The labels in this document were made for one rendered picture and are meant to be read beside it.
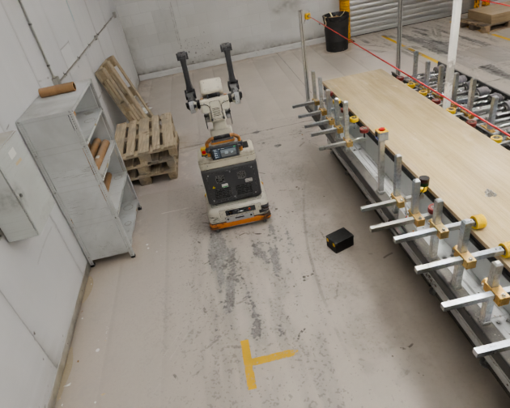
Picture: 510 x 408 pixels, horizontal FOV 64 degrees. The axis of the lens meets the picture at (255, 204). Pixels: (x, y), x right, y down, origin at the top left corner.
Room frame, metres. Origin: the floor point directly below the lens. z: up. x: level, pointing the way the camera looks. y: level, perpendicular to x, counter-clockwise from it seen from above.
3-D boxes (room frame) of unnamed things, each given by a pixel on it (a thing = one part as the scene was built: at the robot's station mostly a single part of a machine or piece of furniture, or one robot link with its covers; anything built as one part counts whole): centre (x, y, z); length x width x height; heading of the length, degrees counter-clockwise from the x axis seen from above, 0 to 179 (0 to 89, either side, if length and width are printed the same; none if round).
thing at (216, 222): (3.66, 0.19, 0.16); 0.67 x 0.64 x 0.25; 2
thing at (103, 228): (3.64, 1.51, 0.78); 0.90 x 0.45 x 1.55; 3
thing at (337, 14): (9.01, -2.38, 0.36); 0.59 x 0.58 x 0.73; 3
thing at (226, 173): (3.57, 0.18, 0.59); 0.55 x 0.34 x 0.83; 92
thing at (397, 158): (2.26, -0.97, 0.92); 0.04 x 0.04 x 0.48; 3
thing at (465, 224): (1.51, -1.00, 0.93); 0.04 x 0.04 x 0.48; 3
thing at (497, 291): (1.23, -1.02, 0.95); 0.14 x 0.06 x 0.05; 3
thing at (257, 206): (3.33, 0.15, 0.23); 0.41 x 0.02 x 0.08; 92
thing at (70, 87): (3.75, 1.52, 1.59); 0.30 x 0.08 x 0.08; 93
